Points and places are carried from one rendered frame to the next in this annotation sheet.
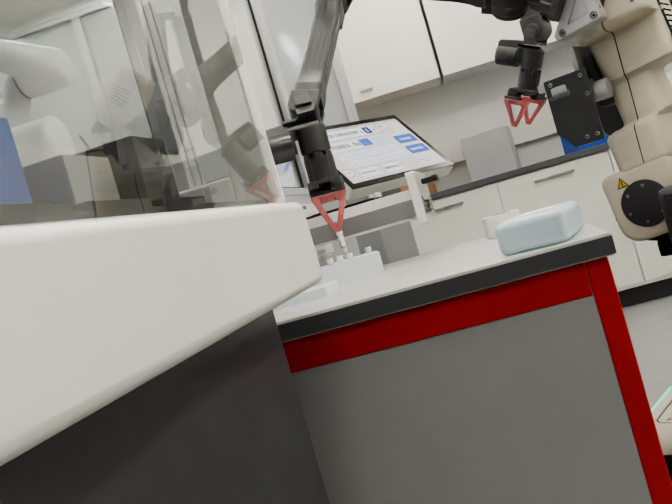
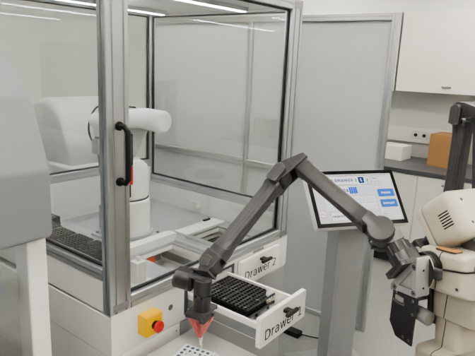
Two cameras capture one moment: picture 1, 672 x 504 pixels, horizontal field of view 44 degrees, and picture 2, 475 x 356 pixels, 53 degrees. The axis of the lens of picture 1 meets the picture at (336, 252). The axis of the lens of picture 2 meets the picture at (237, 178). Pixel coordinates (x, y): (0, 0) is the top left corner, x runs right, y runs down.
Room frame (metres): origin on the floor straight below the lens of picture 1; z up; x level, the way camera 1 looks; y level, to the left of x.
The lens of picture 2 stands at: (0.38, -0.71, 1.72)
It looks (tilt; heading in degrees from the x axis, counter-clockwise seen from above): 13 degrees down; 26
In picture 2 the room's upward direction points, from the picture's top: 2 degrees clockwise
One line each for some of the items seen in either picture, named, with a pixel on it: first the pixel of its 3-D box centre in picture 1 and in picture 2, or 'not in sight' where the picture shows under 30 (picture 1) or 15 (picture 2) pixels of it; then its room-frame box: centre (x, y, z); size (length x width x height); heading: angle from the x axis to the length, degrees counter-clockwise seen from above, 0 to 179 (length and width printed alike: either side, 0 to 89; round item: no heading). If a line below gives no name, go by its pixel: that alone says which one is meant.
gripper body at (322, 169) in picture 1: (321, 171); (201, 303); (1.58, -0.02, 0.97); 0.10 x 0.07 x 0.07; 0
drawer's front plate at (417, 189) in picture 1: (421, 197); (282, 316); (1.80, -0.21, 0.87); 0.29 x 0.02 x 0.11; 169
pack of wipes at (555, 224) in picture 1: (540, 226); not in sight; (1.15, -0.28, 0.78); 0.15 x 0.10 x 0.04; 155
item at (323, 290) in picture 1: (296, 297); not in sight; (1.38, 0.08, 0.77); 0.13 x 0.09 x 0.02; 76
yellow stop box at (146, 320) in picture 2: not in sight; (150, 322); (1.54, 0.15, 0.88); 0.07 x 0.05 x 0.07; 169
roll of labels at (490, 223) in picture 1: (502, 224); not in sight; (1.57, -0.32, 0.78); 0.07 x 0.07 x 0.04
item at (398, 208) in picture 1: (331, 228); (235, 299); (1.84, -0.01, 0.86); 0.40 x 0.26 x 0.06; 79
